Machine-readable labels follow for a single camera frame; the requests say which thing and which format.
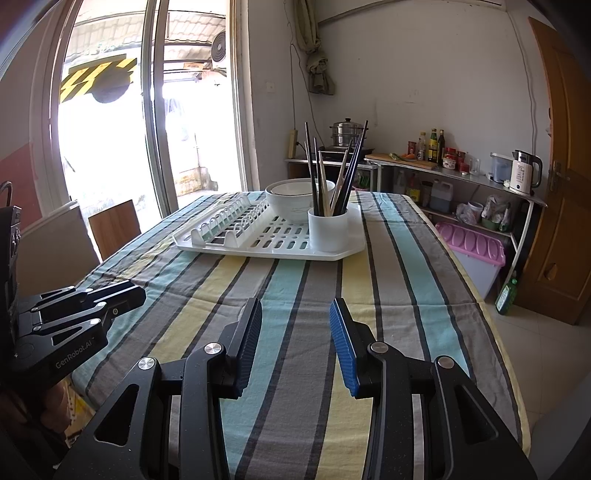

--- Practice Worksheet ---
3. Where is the green bottle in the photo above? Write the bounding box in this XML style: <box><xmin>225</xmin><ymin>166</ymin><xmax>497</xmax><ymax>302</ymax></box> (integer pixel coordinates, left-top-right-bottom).
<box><xmin>495</xmin><ymin>271</ymin><xmax>520</xmax><ymax>317</ymax></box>

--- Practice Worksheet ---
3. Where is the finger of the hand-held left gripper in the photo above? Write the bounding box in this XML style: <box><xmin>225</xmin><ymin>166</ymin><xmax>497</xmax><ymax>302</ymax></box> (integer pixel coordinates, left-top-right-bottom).
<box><xmin>31</xmin><ymin>290</ymin><xmax>148</xmax><ymax>346</ymax></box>
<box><xmin>16</xmin><ymin>280</ymin><xmax>147</xmax><ymax>317</ymax></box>

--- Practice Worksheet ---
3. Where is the outdoor fan unit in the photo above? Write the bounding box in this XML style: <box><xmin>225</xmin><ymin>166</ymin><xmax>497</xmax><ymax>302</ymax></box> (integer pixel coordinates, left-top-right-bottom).
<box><xmin>209</xmin><ymin>31</ymin><xmax>228</xmax><ymax>65</ymax></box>

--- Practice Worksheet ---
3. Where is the wooden cutting board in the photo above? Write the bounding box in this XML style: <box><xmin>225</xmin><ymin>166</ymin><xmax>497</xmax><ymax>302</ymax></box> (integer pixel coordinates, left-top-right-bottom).
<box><xmin>365</xmin><ymin>152</ymin><xmax>439</xmax><ymax>169</ymax></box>

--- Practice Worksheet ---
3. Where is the black chopstick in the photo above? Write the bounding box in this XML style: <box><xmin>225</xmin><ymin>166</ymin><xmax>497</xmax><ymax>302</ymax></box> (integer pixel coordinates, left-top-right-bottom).
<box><xmin>331</xmin><ymin>145</ymin><xmax>355</xmax><ymax>216</ymax></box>
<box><xmin>333</xmin><ymin>137</ymin><xmax>360</xmax><ymax>215</ymax></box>
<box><xmin>337</xmin><ymin>128</ymin><xmax>367</xmax><ymax>214</ymax></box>
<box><xmin>305</xmin><ymin>122</ymin><xmax>320</xmax><ymax>216</ymax></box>
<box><xmin>314</xmin><ymin>137</ymin><xmax>324</xmax><ymax>216</ymax></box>
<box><xmin>341</xmin><ymin>120</ymin><xmax>370</xmax><ymax>214</ymax></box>

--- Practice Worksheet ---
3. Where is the black cooktop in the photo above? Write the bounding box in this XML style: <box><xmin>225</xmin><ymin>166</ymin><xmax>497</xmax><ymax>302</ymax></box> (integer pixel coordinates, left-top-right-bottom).
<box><xmin>318</xmin><ymin>144</ymin><xmax>376</xmax><ymax>158</ymax></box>

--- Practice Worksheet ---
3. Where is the white electric kettle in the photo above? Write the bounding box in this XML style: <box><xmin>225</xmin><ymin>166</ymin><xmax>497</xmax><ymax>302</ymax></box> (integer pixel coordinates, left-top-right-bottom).
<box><xmin>508</xmin><ymin>149</ymin><xmax>543</xmax><ymax>195</ymax></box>

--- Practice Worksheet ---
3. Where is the black-rimmed white bowl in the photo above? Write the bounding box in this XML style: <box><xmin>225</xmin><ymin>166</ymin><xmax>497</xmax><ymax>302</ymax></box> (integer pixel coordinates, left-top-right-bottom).
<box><xmin>270</xmin><ymin>181</ymin><xmax>333</xmax><ymax>197</ymax></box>

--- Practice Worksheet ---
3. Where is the pale wooden chair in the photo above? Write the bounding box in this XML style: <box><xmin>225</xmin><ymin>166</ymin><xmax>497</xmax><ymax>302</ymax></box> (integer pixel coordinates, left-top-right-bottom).
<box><xmin>13</xmin><ymin>203</ymin><xmax>101</xmax><ymax>301</ymax></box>

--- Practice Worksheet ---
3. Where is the clear plastic pitcher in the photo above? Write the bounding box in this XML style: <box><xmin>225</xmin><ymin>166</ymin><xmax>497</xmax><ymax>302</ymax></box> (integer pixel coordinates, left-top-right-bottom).
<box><xmin>488</xmin><ymin>152</ymin><xmax>513</xmax><ymax>184</ymax></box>

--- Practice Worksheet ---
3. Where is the striped tablecloth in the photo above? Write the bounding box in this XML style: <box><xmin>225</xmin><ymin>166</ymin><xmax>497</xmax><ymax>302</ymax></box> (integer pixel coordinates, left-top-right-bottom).
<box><xmin>69</xmin><ymin>191</ymin><xmax>532</xmax><ymax>480</ymax></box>

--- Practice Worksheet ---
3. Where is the hanging grey cloth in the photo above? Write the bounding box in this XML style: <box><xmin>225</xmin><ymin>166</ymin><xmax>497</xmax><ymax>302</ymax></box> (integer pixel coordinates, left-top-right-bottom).
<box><xmin>294</xmin><ymin>0</ymin><xmax>336</xmax><ymax>96</ymax></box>

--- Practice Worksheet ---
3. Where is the wall cable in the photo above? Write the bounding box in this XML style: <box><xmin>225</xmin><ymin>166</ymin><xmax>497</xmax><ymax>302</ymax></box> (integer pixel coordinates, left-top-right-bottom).
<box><xmin>508</xmin><ymin>9</ymin><xmax>539</xmax><ymax>153</ymax></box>

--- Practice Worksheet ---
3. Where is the wooden chopstick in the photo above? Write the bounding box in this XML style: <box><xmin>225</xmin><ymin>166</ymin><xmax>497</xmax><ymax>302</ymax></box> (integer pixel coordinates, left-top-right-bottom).
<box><xmin>318</xmin><ymin>151</ymin><xmax>329</xmax><ymax>217</ymax></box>
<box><xmin>329</xmin><ymin>161</ymin><xmax>346</xmax><ymax>216</ymax></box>
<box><xmin>331</xmin><ymin>151</ymin><xmax>350</xmax><ymax>216</ymax></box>
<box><xmin>305</xmin><ymin>142</ymin><xmax>320</xmax><ymax>215</ymax></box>

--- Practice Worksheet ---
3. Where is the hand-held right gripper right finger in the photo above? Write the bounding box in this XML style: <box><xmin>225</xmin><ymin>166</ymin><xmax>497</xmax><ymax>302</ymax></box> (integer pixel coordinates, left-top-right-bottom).
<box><xmin>329</xmin><ymin>298</ymin><xmax>539</xmax><ymax>480</ymax></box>

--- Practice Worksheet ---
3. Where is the white plastic bag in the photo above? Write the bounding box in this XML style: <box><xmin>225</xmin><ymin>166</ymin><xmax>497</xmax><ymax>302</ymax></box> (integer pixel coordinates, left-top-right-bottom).
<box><xmin>456</xmin><ymin>200</ymin><xmax>484</xmax><ymax>225</ymax></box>

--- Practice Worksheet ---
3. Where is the wooden door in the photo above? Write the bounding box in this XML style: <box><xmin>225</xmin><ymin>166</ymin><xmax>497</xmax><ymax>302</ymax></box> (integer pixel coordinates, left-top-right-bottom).
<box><xmin>512</xmin><ymin>16</ymin><xmax>591</xmax><ymax>326</ymax></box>

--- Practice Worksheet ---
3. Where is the metal kitchen shelf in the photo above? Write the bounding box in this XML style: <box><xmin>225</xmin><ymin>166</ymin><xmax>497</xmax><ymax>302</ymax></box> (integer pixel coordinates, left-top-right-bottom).
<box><xmin>284</xmin><ymin>154</ymin><xmax>549</xmax><ymax>278</ymax></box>

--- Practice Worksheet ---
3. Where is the plastic jerry can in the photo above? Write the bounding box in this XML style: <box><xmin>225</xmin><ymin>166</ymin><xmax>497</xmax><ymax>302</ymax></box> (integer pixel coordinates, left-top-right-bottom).
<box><xmin>429</xmin><ymin>179</ymin><xmax>455</xmax><ymax>214</ymax></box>

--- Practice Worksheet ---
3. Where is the yellow and black sign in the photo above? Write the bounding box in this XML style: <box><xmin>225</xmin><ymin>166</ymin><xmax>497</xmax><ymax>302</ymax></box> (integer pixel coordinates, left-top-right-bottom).
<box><xmin>59</xmin><ymin>54</ymin><xmax>140</xmax><ymax>103</ymax></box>

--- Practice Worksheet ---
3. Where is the sliding glass door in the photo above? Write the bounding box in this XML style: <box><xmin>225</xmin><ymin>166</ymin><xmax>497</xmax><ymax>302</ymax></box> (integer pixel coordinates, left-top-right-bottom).
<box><xmin>28</xmin><ymin>0</ymin><xmax>259</xmax><ymax>241</ymax></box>

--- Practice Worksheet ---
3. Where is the white plastic dish rack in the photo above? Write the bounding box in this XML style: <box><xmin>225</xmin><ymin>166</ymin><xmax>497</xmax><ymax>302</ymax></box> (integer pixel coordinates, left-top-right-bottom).
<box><xmin>173</xmin><ymin>191</ymin><xmax>367</xmax><ymax>263</ymax></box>

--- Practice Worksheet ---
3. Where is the pink-lidded storage bin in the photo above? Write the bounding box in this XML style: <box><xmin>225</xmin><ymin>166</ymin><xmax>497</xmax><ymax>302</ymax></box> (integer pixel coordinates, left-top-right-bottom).
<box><xmin>435</xmin><ymin>222</ymin><xmax>507</xmax><ymax>301</ymax></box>

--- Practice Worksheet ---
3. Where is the brown wooden chair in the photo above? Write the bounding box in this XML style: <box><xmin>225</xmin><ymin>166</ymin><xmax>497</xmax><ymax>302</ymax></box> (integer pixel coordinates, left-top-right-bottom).
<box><xmin>88</xmin><ymin>199</ymin><xmax>142</xmax><ymax>262</ymax></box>

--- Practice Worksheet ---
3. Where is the large white bowl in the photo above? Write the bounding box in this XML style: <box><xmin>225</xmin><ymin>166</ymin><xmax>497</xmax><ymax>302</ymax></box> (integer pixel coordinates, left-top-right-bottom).
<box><xmin>264</xmin><ymin>179</ymin><xmax>336</xmax><ymax>225</ymax></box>

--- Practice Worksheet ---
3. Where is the white cup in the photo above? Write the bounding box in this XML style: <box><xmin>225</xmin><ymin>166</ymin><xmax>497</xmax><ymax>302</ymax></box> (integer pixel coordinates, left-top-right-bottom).
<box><xmin>308</xmin><ymin>208</ymin><xmax>348</xmax><ymax>252</ymax></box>

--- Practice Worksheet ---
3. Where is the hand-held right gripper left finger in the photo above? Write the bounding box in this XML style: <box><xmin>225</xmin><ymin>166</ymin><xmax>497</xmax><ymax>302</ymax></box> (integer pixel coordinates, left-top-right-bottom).
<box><xmin>54</xmin><ymin>296</ymin><xmax>264</xmax><ymax>480</ymax></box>

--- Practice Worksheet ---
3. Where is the steel steamer pot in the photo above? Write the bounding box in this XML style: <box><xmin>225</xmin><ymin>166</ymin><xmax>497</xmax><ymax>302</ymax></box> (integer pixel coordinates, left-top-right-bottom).
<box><xmin>329</xmin><ymin>117</ymin><xmax>366</xmax><ymax>148</ymax></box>

